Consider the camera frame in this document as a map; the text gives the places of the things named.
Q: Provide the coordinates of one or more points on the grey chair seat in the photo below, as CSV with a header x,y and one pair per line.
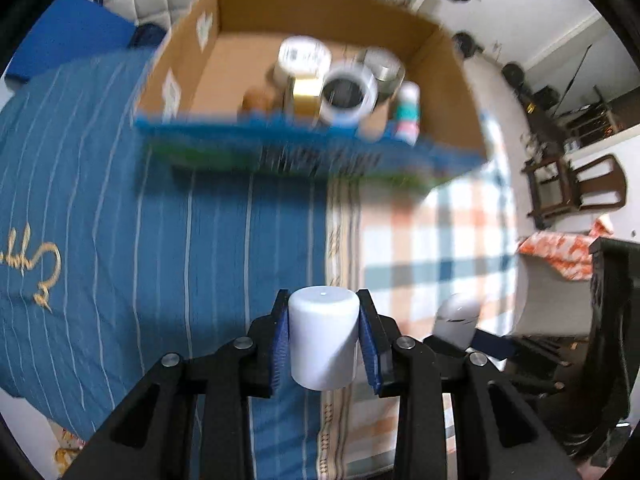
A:
x,y
550,300

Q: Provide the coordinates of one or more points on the dark navy garment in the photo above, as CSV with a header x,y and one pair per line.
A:
x,y
149,35

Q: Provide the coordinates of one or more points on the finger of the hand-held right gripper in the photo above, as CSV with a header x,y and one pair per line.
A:
x,y
520,360
442,346

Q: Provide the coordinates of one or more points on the orange patterned cloth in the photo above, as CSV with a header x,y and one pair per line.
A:
x,y
565,252

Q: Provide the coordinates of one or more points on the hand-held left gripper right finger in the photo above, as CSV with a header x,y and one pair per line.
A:
x,y
425,385

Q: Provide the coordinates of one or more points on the small white cylinder cap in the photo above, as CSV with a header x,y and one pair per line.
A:
x,y
322,337

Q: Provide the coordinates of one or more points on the white jar with black lid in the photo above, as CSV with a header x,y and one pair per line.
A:
x,y
347,92

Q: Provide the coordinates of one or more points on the blue foam mat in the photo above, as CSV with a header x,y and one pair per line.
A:
x,y
65,35

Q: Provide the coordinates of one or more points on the brown walnut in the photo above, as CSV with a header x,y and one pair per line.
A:
x,y
257,101

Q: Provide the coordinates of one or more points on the white jar with logo lid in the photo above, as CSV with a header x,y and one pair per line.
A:
x,y
304,55

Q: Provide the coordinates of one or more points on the brown wooden chair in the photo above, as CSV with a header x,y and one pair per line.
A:
x,y
580,187

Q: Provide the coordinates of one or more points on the round metal strainer cup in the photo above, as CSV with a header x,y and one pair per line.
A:
x,y
385,72

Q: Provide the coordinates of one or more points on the cardboard box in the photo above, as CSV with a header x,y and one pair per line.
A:
x,y
235,75

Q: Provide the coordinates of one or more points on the round gold tin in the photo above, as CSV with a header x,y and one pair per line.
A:
x,y
306,95

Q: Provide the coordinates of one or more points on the white tube with teal label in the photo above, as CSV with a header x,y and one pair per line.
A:
x,y
407,112

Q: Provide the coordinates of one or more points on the short barbell with black plates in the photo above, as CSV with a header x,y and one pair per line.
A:
x,y
512,75

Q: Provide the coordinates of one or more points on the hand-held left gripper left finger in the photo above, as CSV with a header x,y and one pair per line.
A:
x,y
225,385

